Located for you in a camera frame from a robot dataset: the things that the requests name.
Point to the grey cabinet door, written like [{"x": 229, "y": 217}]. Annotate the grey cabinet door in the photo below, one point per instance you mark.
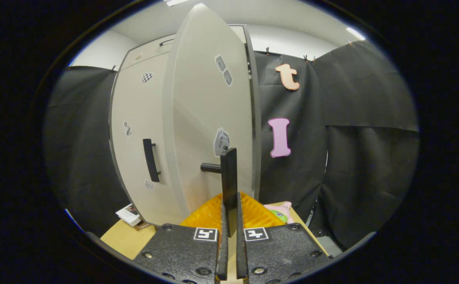
[
  {"x": 139, "y": 118},
  {"x": 198, "y": 118}
]

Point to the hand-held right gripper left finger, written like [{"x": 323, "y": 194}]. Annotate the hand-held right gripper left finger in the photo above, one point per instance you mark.
[{"x": 222, "y": 256}]

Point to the white photo booklet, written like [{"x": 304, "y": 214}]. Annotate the white photo booklet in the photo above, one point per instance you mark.
[{"x": 129, "y": 215}]

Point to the narrow ceiling light panel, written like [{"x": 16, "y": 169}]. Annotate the narrow ceiling light panel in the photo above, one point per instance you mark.
[{"x": 355, "y": 33}]

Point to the grey double-door shoe cabinet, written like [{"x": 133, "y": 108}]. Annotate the grey double-door shoe cabinet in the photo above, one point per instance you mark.
[{"x": 257, "y": 138}]

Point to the large ceiling light panel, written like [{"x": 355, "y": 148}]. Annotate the large ceiling light panel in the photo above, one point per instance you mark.
[{"x": 176, "y": 2}]

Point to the brown booklet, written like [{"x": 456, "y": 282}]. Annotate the brown booklet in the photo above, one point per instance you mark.
[{"x": 143, "y": 226}]

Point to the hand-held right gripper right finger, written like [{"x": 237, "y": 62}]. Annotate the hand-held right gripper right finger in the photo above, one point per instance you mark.
[{"x": 241, "y": 256}]

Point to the pink and green plush toy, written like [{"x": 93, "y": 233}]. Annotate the pink and green plush toy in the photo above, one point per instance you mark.
[{"x": 280, "y": 213}]

